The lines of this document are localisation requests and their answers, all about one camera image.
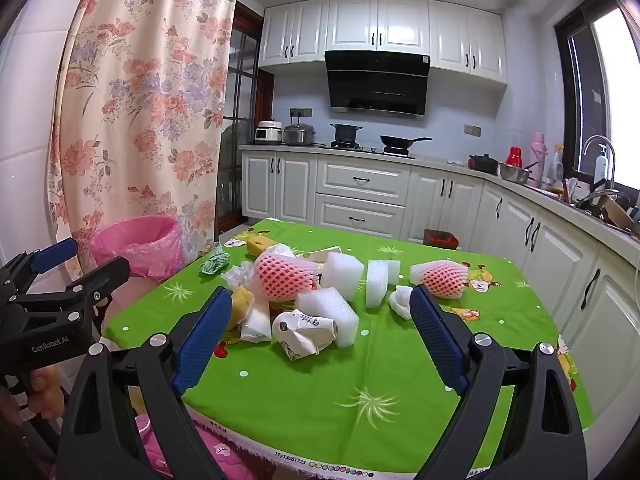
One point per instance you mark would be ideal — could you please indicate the pink thermos bottle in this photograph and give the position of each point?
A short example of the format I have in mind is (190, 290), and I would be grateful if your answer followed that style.
(537, 160)

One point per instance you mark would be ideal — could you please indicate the steel pressure cooker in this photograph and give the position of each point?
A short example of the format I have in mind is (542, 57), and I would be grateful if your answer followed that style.
(299, 135)

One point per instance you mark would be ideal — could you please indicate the sink dish rack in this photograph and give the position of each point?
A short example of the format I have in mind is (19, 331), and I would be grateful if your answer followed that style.
(607, 207)

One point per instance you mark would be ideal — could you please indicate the dark framed window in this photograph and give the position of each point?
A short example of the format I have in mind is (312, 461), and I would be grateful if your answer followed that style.
(615, 85)

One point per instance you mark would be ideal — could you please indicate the person's pink patterned clothing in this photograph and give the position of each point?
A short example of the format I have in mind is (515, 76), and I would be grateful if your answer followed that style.
(220, 452)

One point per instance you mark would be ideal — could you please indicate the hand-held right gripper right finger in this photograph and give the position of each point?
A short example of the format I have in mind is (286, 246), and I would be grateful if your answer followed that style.
(440, 335)

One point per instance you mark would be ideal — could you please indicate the black and red pot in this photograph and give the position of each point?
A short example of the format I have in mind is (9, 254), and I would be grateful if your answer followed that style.
(482, 164)

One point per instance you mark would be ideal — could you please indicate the black gas stove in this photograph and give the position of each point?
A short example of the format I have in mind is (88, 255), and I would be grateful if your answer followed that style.
(370, 149)

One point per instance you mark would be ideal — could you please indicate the cream cardboard piece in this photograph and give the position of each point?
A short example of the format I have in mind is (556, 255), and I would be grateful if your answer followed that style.
(322, 255)

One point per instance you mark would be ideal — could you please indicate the white kitchen cabinets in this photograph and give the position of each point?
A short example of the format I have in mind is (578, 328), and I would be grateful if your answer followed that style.
(360, 180)
(380, 25)

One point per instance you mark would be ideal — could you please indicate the white tissue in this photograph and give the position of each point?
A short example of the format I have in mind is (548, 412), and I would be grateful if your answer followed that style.
(237, 276)
(400, 304)

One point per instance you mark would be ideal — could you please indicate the crumpled green paper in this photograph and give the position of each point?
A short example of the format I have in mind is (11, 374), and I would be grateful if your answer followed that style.
(215, 262)

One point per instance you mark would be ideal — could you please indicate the grey wall outlet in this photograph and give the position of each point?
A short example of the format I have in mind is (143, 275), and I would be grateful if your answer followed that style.
(472, 130)
(300, 111)

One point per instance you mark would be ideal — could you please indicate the green cartoon tablecloth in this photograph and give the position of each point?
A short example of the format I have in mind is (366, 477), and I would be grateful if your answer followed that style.
(325, 400)

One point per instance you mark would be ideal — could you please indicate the small red floor bin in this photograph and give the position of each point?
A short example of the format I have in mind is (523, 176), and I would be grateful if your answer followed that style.
(440, 239)

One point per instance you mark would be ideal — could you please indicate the white upper kitchen cabinets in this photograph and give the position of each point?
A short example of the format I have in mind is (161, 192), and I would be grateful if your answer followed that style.
(380, 25)

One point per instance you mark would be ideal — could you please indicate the crumpled white paper cup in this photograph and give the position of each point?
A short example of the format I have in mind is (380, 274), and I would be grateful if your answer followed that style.
(300, 335)

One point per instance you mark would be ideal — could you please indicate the white paper piece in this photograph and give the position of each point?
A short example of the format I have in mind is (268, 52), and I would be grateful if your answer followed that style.
(284, 251)

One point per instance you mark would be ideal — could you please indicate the pink foam fruit net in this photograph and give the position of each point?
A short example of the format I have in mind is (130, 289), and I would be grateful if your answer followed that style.
(285, 275)
(440, 280)

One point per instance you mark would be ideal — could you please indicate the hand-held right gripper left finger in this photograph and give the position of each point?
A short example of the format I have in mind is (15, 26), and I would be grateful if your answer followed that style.
(202, 340)

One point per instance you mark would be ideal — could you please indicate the dark wooden glass door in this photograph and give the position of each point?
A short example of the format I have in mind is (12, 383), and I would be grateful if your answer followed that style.
(242, 85)

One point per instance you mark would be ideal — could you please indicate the steel kitchen faucet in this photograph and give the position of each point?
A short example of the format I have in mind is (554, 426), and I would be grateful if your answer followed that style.
(590, 142)

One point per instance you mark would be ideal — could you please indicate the white paper bag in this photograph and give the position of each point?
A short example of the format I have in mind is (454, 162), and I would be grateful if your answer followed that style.
(256, 325)

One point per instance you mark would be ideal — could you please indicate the white pump bottle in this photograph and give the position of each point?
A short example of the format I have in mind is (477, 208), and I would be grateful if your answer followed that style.
(601, 165)

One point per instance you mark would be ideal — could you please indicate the floral curtain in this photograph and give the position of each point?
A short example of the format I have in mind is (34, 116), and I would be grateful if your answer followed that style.
(150, 110)

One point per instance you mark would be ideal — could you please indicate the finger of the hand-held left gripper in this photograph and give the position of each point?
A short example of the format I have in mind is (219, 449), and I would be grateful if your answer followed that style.
(52, 254)
(100, 277)

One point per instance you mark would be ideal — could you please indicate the black frying pan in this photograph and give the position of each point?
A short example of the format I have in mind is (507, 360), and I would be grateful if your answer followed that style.
(397, 141)

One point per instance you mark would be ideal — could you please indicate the grey kitchen countertop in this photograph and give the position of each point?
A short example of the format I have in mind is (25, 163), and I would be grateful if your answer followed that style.
(440, 162)

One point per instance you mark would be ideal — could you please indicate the black range hood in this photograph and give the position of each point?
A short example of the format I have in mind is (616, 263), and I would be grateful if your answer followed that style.
(377, 80)

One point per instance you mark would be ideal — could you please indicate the white rice cooker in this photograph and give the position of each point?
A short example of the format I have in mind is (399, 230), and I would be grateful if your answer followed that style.
(267, 132)

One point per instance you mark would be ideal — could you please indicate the steel bowl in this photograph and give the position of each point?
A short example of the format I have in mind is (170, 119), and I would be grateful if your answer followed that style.
(515, 174)

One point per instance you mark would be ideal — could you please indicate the white lower kitchen cabinets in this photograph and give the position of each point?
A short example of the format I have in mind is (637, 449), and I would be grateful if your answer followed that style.
(360, 180)

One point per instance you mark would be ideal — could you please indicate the trash bin with pink bag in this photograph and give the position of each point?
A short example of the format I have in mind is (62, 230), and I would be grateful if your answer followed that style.
(140, 250)

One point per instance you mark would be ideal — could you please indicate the person's left hand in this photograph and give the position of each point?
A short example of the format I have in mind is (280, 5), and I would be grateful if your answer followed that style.
(45, 390)

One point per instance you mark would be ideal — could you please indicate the black cooking pot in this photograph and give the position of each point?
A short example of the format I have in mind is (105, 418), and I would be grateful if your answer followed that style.
(346, 132)

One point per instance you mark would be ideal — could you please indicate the yellow sponge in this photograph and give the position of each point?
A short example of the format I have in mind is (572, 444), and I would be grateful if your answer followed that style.
(240, 307)
(260, 245)

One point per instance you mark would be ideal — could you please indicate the white foam block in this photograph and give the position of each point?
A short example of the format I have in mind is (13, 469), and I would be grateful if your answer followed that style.
(330, 315)
(376, 285)
(342, 272)
(394, 271)

